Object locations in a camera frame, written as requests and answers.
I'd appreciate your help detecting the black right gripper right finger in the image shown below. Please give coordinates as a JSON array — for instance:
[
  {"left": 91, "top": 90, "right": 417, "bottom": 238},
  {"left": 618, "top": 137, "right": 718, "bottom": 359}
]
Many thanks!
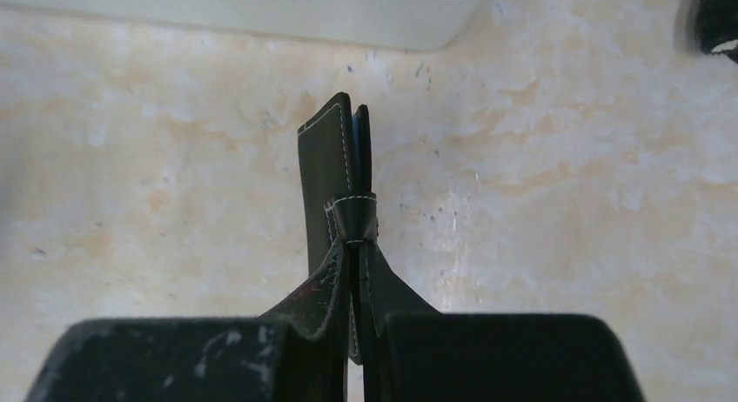
[{"left": 358, "top": 240, "right": 647, "bottom": 402}]

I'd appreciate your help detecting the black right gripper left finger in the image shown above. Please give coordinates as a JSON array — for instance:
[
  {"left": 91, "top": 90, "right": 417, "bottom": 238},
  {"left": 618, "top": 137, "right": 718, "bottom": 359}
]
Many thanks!
[{"left": 23, "top": 238, "right": 351, "bottom": 402}]

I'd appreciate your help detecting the white plastic tray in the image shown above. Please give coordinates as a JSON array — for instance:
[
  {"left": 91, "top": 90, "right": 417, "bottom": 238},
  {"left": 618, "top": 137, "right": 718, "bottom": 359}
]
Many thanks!
[{"left": 1, "top": 0, "right": 484, "bottom": 50}]

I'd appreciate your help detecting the black floral blanket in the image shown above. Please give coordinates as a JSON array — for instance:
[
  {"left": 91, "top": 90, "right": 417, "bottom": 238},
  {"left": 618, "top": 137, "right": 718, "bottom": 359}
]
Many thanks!
[{"left": 694, "top": 0, "right": 737, "bottom": 64}]

